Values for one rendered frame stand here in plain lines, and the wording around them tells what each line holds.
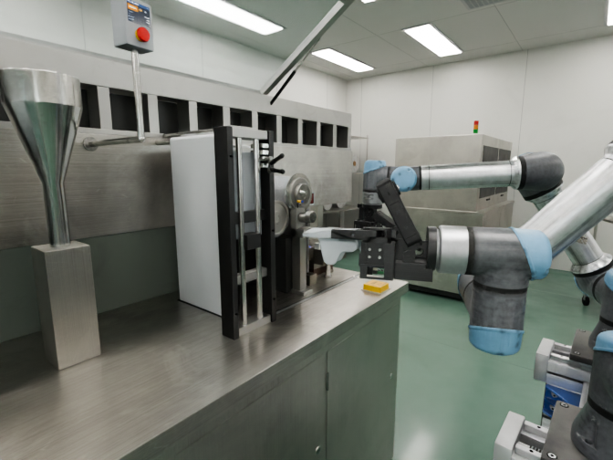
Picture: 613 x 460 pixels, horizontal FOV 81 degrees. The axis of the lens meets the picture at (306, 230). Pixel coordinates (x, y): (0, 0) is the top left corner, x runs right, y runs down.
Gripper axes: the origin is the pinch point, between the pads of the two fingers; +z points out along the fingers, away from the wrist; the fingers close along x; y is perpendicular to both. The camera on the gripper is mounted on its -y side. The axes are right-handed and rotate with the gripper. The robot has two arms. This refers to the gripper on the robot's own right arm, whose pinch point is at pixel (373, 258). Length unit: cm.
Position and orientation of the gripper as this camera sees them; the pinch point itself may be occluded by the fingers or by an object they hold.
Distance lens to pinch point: 134.6
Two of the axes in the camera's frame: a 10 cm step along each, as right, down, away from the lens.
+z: -0.3, 9.8, 1.9
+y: -7.9, -1.4, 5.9
